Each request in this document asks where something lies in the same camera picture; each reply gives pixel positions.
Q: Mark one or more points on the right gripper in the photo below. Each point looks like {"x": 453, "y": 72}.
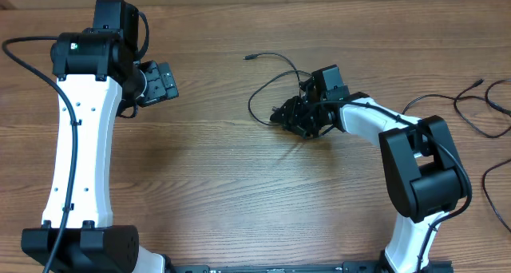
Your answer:
{"x": 293, "y": 120}

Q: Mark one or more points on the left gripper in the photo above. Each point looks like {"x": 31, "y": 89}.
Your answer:
{"x": 163, "y": 83}

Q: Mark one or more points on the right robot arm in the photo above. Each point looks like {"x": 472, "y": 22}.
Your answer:
{"x": 423, "y": 172}

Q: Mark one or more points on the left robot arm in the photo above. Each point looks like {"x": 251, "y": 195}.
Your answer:
{"x": 98, "y": 73}

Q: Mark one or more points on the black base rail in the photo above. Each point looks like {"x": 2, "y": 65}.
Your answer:
{"x": 271, "y": 269}

